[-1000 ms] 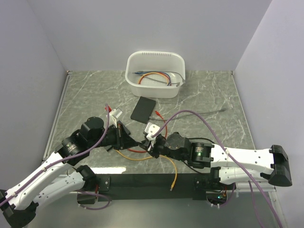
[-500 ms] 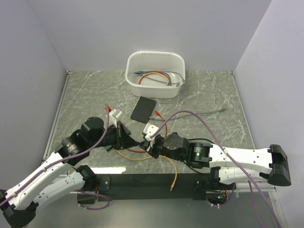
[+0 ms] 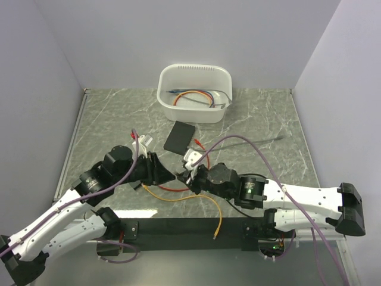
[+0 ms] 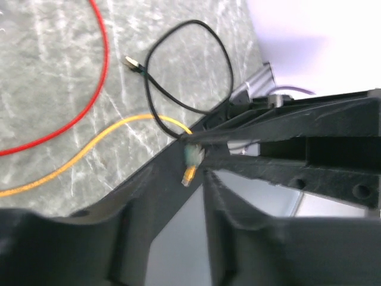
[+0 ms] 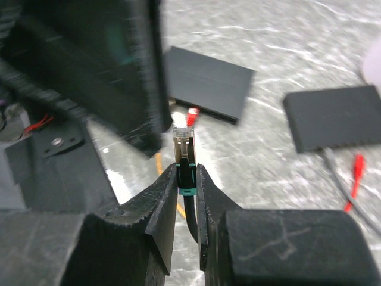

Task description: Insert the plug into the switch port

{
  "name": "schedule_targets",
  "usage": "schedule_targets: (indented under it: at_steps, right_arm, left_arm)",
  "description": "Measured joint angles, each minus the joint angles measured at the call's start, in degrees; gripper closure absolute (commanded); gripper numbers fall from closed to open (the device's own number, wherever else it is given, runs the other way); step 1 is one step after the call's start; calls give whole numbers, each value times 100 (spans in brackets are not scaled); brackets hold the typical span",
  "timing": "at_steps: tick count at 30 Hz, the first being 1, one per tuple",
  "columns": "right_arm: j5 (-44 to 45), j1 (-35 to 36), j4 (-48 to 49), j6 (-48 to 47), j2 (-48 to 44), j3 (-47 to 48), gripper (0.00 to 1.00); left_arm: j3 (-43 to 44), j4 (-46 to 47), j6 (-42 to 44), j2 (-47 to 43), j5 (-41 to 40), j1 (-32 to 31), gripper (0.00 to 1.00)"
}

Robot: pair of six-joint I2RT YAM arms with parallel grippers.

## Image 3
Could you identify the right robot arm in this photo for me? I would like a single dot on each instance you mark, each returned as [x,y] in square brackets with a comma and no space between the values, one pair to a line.
[286,207]

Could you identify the black network switch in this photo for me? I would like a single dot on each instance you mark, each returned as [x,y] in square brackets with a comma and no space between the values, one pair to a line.
[179,138]
[135,185]

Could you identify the white plastic bin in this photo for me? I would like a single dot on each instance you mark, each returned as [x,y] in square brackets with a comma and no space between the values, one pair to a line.
[194,93]

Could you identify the aluminium rail frame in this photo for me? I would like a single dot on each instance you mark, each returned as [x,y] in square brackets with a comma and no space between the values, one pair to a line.
[259,133]

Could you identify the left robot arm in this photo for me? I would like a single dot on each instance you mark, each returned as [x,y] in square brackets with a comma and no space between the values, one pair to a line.
[25,253]

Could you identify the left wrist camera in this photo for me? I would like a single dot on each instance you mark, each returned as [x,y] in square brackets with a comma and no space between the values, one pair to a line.
[142,146]

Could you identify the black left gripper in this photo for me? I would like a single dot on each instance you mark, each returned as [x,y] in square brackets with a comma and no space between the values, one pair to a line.
[156,173]

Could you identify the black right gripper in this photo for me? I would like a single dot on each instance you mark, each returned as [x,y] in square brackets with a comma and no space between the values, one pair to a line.
[193,184]

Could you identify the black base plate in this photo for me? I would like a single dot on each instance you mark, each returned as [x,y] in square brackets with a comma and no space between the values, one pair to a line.
[151,234]

